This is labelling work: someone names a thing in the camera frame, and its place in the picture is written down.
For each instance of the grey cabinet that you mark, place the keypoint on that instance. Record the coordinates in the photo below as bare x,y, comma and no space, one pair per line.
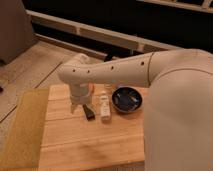
16,31

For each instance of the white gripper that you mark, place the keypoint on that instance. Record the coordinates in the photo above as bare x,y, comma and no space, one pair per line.
80,94

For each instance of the orange handled tool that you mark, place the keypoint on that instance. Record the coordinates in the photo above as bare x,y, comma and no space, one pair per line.
91,87

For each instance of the wooden table board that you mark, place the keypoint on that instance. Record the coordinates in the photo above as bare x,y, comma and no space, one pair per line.
73,143

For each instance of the white shelf rail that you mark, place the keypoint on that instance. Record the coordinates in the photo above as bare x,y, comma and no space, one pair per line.
99,34

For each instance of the black rectangular device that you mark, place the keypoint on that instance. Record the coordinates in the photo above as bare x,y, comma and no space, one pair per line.
89,113

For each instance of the small clear bottle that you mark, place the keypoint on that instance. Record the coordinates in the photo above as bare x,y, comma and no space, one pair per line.
104,106

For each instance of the dark ceramic bowl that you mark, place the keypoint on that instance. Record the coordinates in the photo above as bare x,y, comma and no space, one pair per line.
126,99

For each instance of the yellow-green mat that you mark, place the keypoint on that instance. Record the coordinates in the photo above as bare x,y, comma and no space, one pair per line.
21,151

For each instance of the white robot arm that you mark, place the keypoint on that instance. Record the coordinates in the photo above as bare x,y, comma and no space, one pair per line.
178,111

